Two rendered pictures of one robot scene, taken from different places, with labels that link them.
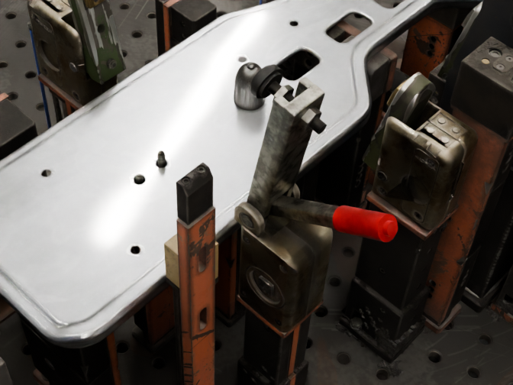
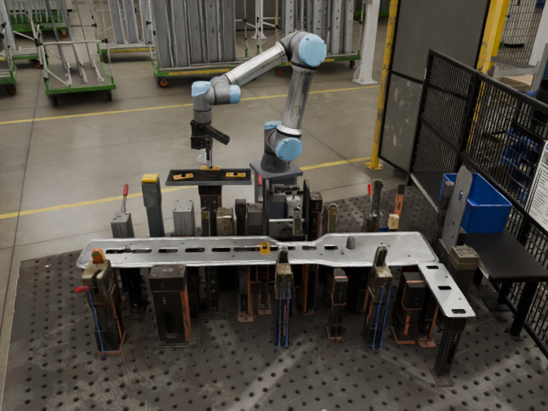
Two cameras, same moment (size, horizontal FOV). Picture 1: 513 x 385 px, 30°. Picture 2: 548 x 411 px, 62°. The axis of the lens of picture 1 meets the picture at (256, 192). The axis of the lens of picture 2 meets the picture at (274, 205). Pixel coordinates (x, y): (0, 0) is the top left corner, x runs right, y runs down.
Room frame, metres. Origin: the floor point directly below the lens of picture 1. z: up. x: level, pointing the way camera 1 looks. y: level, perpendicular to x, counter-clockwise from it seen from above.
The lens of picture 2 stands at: (1.98, 0.87, 2.00)
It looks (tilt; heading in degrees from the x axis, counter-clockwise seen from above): 29 degrees down; 226
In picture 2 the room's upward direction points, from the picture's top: 1 degrees clockwise
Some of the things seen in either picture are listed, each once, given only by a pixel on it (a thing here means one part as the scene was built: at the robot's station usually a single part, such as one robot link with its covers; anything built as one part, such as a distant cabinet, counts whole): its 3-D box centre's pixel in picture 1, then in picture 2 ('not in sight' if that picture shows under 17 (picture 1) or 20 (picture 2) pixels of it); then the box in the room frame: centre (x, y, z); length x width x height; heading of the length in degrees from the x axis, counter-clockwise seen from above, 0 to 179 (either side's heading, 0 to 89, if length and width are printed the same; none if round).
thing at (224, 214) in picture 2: not in sight; (226, 249); (0.99, -0.43, 0.89); 0.13 x 0.11 x 0.38; 49
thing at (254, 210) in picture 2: not in sight; (255, 244); (0.86, -0.38, 0.89); 0.13 x 0.11 x 0.38; 49
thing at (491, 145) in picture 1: (461, 204); (313, 236); (0.66, -0.22, 0.91); 0.07 x 0.05 x 0.42; 49
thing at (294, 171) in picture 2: not in sight; (275, 202); (0.54, -0.59, 0.90); 0.21 x 0.21 x 0.40; 69
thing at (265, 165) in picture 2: not in sight; (276, 157); (0.54, -0.59, 1.15); 0.15 x 0.15 x 0.10
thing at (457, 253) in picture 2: not in sight; (455, 289); (0.49, 0.37, 0.88); 0.08 x 0.08 x 0.36; 49
